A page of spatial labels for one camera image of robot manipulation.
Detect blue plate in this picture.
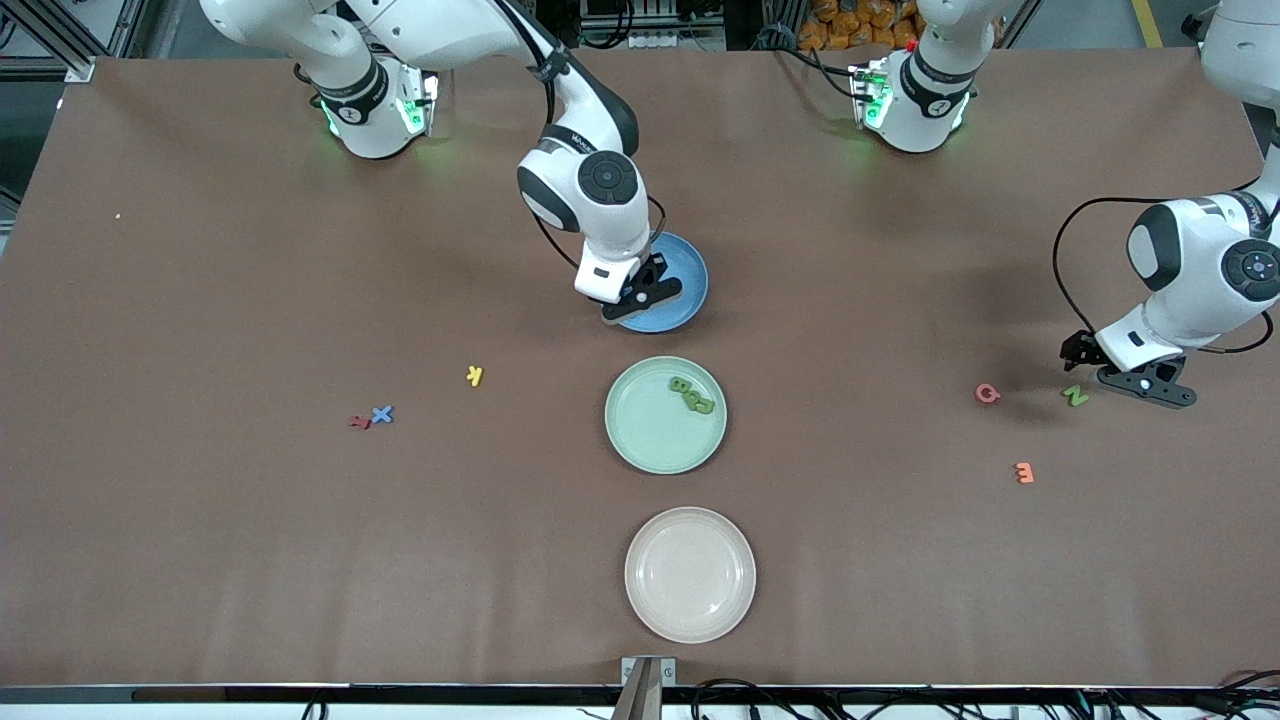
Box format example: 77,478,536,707
600,230,710,334

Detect pale green plate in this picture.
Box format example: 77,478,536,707
604,356,728,476

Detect dark equipment rack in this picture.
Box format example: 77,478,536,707
578,0,729,53

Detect beige pink plate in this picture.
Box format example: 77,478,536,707
624,506,758,645

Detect brown table cover sheet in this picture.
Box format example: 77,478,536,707
0,45,1280,691

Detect pile of orange fruit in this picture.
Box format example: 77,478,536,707
798,0,923,51

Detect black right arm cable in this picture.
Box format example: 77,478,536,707
490,0,669,269

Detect red and black cables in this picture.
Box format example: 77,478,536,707
1215,668,1280,716

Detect metal table edge bracket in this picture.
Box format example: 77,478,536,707
620,655,678,720

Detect black cable loop below table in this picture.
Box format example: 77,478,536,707
690,678,801,720

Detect metal table edge rail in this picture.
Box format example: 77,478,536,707
0,684,1280,707

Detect aluminium frame profile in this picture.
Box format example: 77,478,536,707
20,0,151,83

